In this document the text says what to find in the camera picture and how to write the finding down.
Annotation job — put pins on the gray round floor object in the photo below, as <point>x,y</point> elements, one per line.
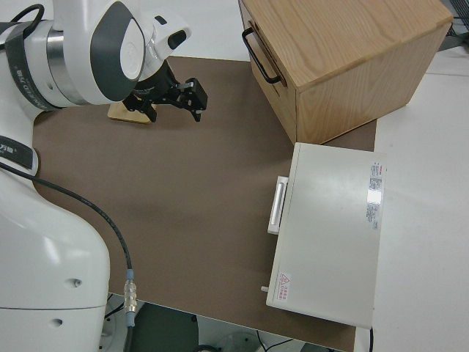
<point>234,341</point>

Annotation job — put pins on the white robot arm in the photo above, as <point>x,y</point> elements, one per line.
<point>55,238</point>

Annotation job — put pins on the wooden drawer box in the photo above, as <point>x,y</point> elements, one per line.
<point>348,55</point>

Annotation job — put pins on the white printed label sticker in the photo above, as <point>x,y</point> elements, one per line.
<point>374,198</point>

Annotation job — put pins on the red warning sticker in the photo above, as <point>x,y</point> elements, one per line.
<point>284,286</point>

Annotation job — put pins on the white toaster oven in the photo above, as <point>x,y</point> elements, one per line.
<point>329,234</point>

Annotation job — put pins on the brown table mat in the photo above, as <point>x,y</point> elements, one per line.
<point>183,183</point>

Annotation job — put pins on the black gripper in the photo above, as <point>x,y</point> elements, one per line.
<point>157,88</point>

